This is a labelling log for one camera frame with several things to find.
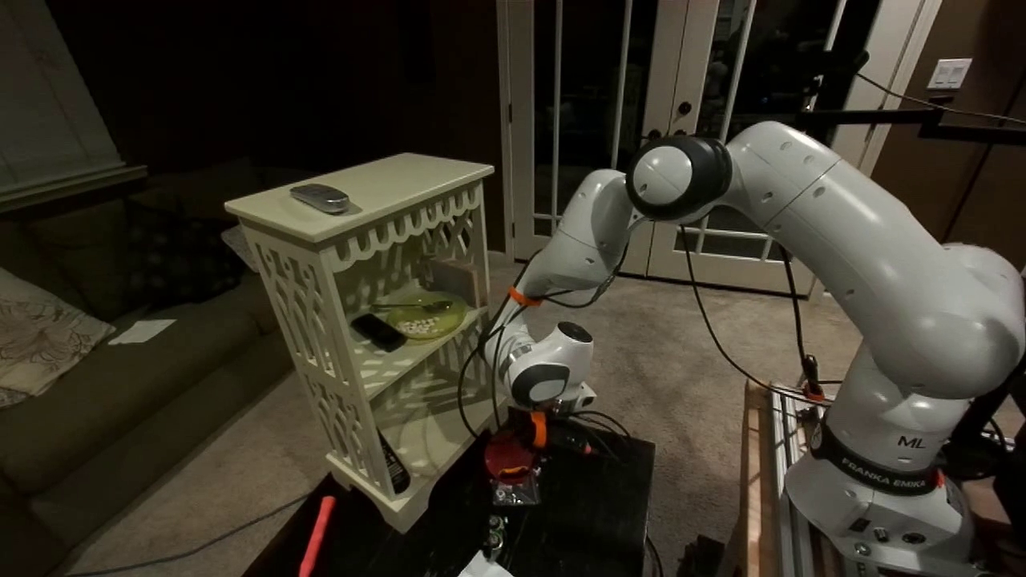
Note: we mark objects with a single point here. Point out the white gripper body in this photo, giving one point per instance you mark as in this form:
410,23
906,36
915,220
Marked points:
543,374

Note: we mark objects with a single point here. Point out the black phone on shelf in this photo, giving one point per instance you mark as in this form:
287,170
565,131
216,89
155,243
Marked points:
376,330

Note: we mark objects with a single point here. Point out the black coffee table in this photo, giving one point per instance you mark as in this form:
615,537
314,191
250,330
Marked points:
590,518

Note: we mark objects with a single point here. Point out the white paper on sofa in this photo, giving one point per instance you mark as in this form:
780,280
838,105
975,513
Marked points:
142,330

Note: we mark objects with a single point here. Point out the green plate on shelf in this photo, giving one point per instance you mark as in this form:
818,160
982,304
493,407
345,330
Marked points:
426,314

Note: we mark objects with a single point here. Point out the red marker stick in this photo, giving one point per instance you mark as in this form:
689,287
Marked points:
314,538

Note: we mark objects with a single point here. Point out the orange bowl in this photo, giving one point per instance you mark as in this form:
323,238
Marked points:
504,455

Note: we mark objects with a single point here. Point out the dark brown sofa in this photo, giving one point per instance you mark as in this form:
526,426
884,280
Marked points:
122,416

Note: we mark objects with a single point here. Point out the white french door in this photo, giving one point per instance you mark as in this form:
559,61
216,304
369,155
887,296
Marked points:
590,80

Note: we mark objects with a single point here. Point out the cream lattice shelf cupboard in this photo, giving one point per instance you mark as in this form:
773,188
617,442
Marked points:
417,224

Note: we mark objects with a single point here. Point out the small clear packet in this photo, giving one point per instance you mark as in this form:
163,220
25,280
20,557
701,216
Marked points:
518,490

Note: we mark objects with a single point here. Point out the white paper on table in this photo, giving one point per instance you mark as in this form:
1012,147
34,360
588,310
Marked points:
481,565

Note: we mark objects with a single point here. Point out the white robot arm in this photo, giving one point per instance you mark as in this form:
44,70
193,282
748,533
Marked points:
938,326

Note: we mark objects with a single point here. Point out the grey remote control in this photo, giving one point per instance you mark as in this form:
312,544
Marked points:
323,198

